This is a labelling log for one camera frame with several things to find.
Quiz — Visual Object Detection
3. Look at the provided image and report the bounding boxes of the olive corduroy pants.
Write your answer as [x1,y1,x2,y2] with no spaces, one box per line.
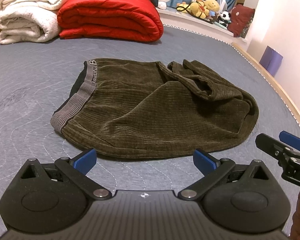
[51,58,259,159]

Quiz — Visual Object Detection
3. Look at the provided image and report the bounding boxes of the purple box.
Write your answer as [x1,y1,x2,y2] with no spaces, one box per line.
[259,46,283,76]

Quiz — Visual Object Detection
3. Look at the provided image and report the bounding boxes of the grey quilted mattress cover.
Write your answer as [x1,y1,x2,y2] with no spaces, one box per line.
[0,27,300,236]

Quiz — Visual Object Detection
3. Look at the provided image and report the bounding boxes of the panda plush toy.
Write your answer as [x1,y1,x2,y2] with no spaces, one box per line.
[218,11,231,28]

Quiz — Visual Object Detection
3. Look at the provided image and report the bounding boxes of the red folded quilt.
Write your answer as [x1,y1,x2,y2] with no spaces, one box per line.
[57,0,164,42]

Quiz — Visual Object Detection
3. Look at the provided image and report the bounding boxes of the yellow plush bear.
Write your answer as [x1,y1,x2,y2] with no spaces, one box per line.
[176,0,219,22]

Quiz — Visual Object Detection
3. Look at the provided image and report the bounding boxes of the white folded blanket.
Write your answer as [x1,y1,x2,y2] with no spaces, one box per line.
[0,0,68,45]

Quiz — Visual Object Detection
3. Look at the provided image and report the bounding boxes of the wooden bed frame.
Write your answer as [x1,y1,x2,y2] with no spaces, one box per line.
[231,42,300,127]

